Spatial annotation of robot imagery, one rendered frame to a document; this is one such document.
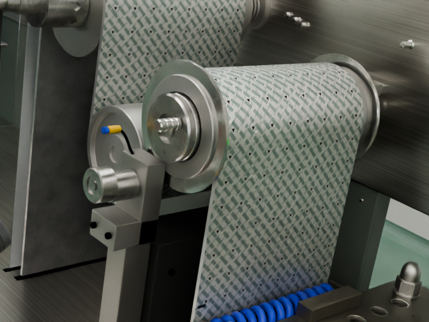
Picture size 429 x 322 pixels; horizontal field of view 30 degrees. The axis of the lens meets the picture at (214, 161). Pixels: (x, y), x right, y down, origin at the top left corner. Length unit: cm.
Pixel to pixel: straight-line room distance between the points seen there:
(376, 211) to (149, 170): 39
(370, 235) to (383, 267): 254
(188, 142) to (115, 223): 13
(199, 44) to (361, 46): 22
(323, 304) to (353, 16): 40
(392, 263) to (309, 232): 276
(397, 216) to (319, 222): 303
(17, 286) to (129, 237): 37
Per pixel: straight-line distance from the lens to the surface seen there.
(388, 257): 381
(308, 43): 119
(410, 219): 400
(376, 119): 102
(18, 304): 120
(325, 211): 102
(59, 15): 102
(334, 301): 101
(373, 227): 115
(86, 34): 104
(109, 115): 100
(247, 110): 86
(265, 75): 92
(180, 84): 87
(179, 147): 86
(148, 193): 90
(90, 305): 120
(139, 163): 90
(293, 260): 101
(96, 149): 103
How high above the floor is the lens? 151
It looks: 19 degrees down
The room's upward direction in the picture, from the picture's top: 9 degrees clockwise
